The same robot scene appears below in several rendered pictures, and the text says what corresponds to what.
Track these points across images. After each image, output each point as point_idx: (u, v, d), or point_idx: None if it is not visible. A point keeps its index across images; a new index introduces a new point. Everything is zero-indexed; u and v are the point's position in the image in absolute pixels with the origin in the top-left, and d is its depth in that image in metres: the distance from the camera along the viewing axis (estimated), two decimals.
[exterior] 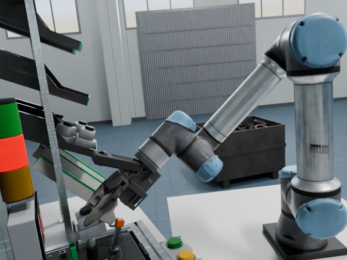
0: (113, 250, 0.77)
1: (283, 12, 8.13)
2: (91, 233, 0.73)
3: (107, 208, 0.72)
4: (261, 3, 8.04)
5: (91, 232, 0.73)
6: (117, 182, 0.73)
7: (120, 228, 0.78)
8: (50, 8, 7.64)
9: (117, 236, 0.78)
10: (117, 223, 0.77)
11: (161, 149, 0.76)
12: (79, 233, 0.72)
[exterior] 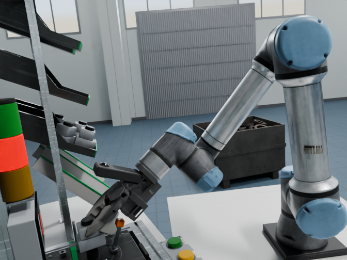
0: (113, 250, 0.77)
1: (283, 12, 8.13)
2: (91, 244, 0.74)
3: (108, 220, 0.73)
4: (261, 3, 8.04)
5: (90, 243, 0.73)
6: (118, 194, 0.74)
7: (120, 228, 0.78)
8: (50, 8, 7.64)
9: (117, 236, 0.78)
10: (117, 223, 0.77)
11: (162, 160, 0.76)
12: (78, 243, 0.72)
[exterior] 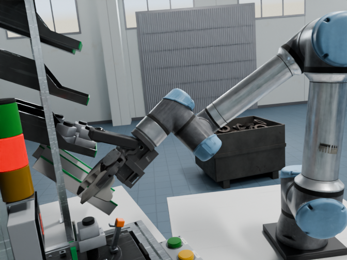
0: (113, 250, 0.77)
1: (283, 12, 8.13)
2: (91, 244, 0.74)
3: (104, 185, 0.71)
4: (261, 3, 8.04)
5: (90, 243, 0.74)
6: (114, 159, 0.72)
7: (120, 228, 0.78)
8: (50, 8, 7.64)
9: (117, 236, 0.78)
10: (117, 223, 0.77)
11: (159, 126, 0.74)
12: (79, 243, 0.72)
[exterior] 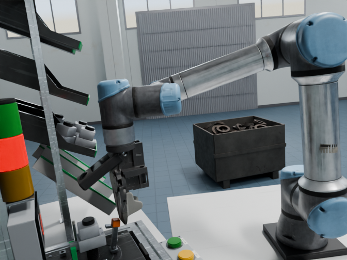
0: (113, 250, 0.77)
1: (283, 12, 8.13)
2: (91, 244, 0.74)
3: (127, 204, 0.76)
4: (261, 3, 8.04)
5: (90, 243, 0.74)
6: (115, 184, 0.73)
7: (117, 228, 0.77)
8: (50, 8, 7.64)
9: (115, 236, 0.78)
10: (113, 224, 0.76)
11: (118, 129, 0.70)
12: (79, 243, 0.72)
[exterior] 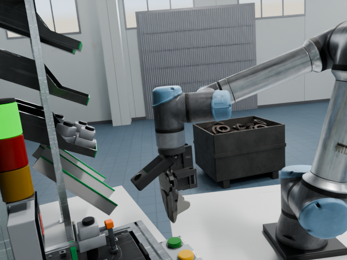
0: (113, 250, 0.77)
1: (283, 12, 8.13)
2: (91, 244, 0.74)
3: (177, 204, 0.80)
4: (261, 3, 8.04)
5: (90, 243, 0.74)
6: (168, 184, 0.77)
7: (111, 228, 0.77)
8: (50, 8, 7.64)
9: (112, 237, 0.77)
10: (106, 226, 0.76)
11: (172, 133, 0.75)
12: (79, 243, 0.72)
